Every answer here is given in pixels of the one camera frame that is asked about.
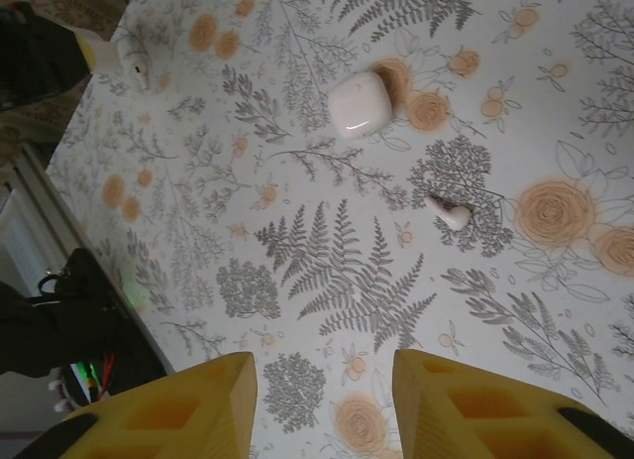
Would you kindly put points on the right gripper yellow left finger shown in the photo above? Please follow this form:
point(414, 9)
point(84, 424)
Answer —
point(233, 404)

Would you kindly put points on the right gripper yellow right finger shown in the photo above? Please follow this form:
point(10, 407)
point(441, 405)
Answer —
point(416, 409)

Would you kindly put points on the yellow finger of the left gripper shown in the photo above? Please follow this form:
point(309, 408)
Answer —
point(88, 50)

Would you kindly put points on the white earbud charging case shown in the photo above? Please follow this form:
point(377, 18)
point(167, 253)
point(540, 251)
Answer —
point(124, 52)

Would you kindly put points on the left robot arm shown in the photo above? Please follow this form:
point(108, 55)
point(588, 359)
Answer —
point(39, 330)

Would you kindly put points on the white case lid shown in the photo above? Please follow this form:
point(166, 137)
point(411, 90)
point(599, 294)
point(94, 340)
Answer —
point(359, 104)

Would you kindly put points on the floral patterned table cover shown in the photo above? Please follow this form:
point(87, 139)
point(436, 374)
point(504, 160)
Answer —
point(307, 181)

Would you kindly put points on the long aluminium mounting rail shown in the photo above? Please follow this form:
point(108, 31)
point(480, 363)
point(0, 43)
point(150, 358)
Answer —
point(37, 186)

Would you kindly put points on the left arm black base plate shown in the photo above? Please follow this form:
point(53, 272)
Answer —
point(124, 320)

